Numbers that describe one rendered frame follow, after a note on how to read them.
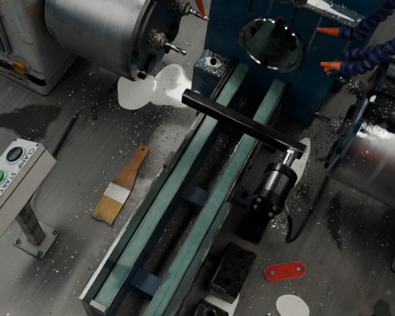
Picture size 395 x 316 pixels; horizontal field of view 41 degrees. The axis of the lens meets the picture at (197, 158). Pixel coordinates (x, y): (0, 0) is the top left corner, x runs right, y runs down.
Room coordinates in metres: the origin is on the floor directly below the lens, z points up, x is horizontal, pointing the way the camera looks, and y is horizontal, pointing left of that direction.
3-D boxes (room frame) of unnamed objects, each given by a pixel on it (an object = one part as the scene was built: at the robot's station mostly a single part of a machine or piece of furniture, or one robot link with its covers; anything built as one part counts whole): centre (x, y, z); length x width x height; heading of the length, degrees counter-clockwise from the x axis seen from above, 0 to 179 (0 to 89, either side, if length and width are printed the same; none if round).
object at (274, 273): (0.33, -0.22, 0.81); 0.09 x 0.03 x 0.02; 110
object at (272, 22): (0.74, -0.11, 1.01); 0.15 x 0.02 x 0.15; 72
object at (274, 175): (0.58, -0.24, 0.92); 0.45 x 0.13 x 0.24; 162
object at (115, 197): (0.47, 0.15, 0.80); 0.21 x 0.05 x 0.01; 165
